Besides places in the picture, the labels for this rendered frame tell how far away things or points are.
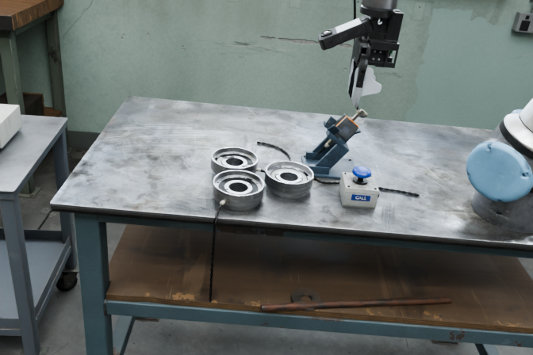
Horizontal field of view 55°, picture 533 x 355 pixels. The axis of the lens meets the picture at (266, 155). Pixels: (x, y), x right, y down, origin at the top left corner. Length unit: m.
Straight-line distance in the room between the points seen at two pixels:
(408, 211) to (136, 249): 0.67
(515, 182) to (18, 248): 1.16
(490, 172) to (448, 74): 1.88
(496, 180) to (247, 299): 0.59
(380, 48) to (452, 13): 1.68
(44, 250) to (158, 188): 0.91
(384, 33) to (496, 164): 0.36
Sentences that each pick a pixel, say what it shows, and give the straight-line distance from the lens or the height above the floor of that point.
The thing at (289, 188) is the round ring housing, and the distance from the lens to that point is 1.06.
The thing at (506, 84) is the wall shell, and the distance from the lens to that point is 2.98.
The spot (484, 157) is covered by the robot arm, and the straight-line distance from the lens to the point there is 0.98.
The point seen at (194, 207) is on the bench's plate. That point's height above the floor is 0.80.
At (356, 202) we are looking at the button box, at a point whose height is 0.81.
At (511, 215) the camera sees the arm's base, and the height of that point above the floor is 0.83.
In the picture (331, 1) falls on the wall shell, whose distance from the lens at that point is 2.62.
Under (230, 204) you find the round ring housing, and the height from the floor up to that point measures 0.82.
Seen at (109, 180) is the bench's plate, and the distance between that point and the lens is 1.12.
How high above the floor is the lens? 1.36
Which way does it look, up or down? 27 degrees down
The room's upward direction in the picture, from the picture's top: 6 degrees clockwise
